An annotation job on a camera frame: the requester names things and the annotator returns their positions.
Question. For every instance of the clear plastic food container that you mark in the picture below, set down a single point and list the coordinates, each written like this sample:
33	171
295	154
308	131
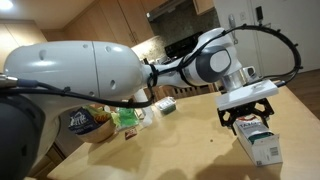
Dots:
166	105

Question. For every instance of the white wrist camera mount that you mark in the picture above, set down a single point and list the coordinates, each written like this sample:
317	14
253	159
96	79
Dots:
246	95

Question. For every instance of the black stove oven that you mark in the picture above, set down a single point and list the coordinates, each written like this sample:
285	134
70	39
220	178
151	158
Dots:
182	47

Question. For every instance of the white tea box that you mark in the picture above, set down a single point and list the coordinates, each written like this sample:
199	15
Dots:
259	142

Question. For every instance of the wooden chair right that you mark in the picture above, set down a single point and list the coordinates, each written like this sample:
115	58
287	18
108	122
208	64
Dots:
178	93

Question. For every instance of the wooden bowl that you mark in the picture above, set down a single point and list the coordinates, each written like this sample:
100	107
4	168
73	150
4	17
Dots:
103	132

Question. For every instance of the blue chips bag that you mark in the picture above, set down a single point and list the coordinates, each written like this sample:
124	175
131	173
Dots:
87	119

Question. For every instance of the white wall phone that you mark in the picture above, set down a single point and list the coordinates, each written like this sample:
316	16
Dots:
232	24

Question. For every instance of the small brown snack packet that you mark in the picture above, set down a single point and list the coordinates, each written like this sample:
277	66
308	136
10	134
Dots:
130	133

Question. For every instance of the green plastic bag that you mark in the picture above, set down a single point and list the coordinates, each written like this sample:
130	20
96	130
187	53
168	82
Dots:
124	118

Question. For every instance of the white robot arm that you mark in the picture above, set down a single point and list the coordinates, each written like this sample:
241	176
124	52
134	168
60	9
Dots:
41	81

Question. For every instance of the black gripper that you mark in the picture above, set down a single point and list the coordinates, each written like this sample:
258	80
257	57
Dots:
261	108

